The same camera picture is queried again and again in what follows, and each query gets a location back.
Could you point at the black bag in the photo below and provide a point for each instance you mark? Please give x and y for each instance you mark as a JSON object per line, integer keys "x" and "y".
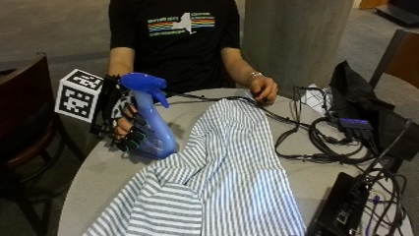
{"x": 353, "y": 91}

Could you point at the dark wooden chair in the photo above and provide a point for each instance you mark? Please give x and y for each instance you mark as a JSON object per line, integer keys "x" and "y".
{"x": 26, "y": 111}

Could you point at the white paper sheet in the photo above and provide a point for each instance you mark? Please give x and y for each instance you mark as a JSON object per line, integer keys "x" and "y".
{"x": 316, "y": 98}

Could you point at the black hub with blue light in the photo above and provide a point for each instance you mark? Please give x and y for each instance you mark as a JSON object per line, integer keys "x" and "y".
{"x": 356, "y": 124}

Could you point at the the person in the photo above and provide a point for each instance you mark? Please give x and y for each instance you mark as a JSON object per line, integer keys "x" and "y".
{"x": 175, "y": 49}

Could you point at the grey white striped shirt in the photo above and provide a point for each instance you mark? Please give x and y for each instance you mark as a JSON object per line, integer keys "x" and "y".
{"x": 227, "y": 157}

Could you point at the black computer box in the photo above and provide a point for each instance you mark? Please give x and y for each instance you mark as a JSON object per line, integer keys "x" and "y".
{"x": 342, "y": 206}

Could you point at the dark bench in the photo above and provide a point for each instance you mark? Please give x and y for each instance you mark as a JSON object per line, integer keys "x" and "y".
{"x": 402, "y": 11}

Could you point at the brown wooden chair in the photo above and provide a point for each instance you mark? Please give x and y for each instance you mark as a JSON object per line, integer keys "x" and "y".
{"x": 404, "y": 55}

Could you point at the grey concrete pillar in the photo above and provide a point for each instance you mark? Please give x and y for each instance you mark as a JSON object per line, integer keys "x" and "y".
{"x": 297, "y": 42}

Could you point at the blue spray bottle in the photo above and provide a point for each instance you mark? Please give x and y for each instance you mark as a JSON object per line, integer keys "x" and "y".
{"x": 152, "y": 124}

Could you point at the white marker cube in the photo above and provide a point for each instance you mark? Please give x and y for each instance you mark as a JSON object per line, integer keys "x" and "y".
{"x": 79, "y": 98}

